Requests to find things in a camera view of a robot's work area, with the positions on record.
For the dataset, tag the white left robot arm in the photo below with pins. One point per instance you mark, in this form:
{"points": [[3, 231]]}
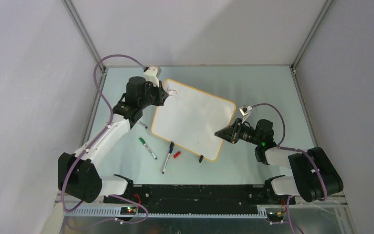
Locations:
{"points": [[77, 172]]}

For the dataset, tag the black whiteboard marker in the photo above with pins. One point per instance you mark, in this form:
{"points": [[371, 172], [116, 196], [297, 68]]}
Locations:
{"points": [[142, 124]]}

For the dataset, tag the control board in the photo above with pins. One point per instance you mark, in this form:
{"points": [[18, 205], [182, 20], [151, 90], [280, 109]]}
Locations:
{"points": [[276, 215], [128, 210]]}

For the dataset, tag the green whiteboard marker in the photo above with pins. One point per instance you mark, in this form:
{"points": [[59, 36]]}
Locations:
{"points": [[148, 148]]}

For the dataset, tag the red marker cap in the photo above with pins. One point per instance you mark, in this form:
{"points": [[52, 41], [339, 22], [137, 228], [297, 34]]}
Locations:
{"points": [[177, 154]]}

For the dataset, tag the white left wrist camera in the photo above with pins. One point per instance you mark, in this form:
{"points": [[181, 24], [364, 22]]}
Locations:
{"points": [[151, 74]]}

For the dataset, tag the blue whiteboard marker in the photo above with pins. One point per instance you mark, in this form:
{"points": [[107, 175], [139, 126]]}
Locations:
{"points": [[167, 160]]}

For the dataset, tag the left control board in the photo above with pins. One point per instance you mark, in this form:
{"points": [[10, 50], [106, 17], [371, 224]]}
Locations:
{"points": [[128, 210]]}

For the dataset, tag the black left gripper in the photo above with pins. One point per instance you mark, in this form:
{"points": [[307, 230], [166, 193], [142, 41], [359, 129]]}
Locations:
{"points": [[161, 94]]}

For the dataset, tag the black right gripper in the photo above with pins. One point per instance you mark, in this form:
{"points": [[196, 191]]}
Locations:
{"points": [[232, 133]]}

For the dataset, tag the orange framed whiteboard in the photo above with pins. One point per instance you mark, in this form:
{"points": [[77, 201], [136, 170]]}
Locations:
{"points": [[190, 119]]}

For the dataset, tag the right control board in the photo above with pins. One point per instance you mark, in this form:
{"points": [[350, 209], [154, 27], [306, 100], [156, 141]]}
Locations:
{"points": [[276, 215]]}

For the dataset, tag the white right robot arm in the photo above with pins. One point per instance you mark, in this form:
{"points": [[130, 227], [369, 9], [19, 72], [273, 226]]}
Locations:
{"points": [[313, 175]]}

